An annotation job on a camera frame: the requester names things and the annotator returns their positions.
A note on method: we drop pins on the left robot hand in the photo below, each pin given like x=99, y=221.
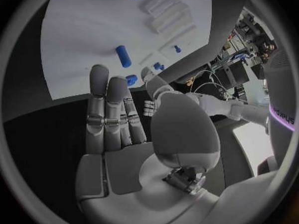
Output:
x=149, y=108

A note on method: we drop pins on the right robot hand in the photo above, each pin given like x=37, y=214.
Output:
x=121, y=171

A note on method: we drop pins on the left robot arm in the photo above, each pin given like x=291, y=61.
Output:
x=245, y=112

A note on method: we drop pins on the white task board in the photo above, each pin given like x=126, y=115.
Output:
x=93, y=31

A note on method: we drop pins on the blue gear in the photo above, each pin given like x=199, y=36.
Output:
x=131, y=80

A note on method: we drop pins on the blue plug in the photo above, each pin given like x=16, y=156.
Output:
x=158, y=66

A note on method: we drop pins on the blue long cylinder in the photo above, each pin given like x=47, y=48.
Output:
x=123, y=56

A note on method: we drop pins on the blue peg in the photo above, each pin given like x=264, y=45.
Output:
x=177, y=49

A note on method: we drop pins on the black machine box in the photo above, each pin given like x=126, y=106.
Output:
x=233, y=74

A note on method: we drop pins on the workshop desk with equipment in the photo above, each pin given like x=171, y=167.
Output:
x=247, y=33

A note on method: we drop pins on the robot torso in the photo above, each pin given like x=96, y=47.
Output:
x=280, y=89

